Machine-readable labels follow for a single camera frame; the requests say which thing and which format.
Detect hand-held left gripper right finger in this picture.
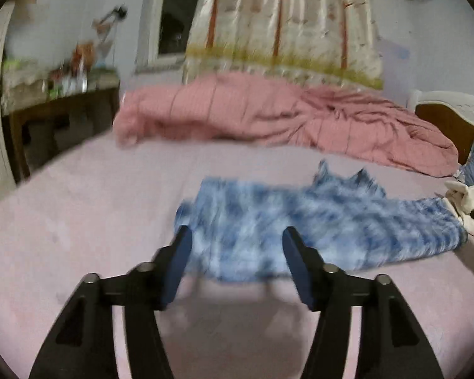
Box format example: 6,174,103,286
282,226,445,379

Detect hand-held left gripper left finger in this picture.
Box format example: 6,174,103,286
29,224,193,379

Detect blue white knit sweater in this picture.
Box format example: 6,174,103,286
174,160,469,285

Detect bed with pink sheet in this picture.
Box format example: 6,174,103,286
0,134,474,379

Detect pink quilt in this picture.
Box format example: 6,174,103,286
112,72,459,177

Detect dark wooden desk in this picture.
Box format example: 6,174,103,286
2,69,121,185

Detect cream white garment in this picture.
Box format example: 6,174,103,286
443,179,474,244

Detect wooden white headboard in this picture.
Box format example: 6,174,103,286
407,89,474,166

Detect bottles on desk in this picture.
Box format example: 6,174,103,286
41,60,90,98

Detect orange plush toy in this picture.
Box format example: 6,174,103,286
72,40,96,72

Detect tree print curtain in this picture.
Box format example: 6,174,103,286
182,0,385,90

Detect desk lamp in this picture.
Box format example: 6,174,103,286
92,4,128,45

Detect white frame window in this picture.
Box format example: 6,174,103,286
136,0,209,74

